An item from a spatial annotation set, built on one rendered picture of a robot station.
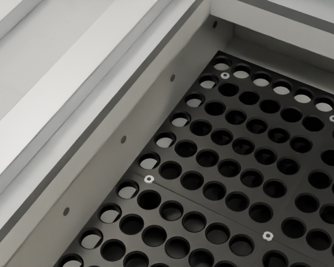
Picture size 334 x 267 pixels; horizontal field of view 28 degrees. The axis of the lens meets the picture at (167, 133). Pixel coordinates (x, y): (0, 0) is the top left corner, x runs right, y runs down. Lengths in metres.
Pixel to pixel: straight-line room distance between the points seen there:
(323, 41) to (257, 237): 0.13
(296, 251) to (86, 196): 0.14
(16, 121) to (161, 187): 0.09
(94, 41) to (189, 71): 0.13
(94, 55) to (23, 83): 0.04
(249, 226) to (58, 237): 0.12
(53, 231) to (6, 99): 0.08
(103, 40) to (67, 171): 0.08
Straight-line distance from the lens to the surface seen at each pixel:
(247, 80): 0.42
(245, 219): 0.36
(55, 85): 0.35
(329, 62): 0.52
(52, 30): 0.40
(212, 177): 0.38
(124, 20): 0.38
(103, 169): 0.42
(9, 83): 0.37
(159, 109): 0.46
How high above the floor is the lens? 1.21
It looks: 51 degrees down
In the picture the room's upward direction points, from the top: 2 degrees counter-clockwise
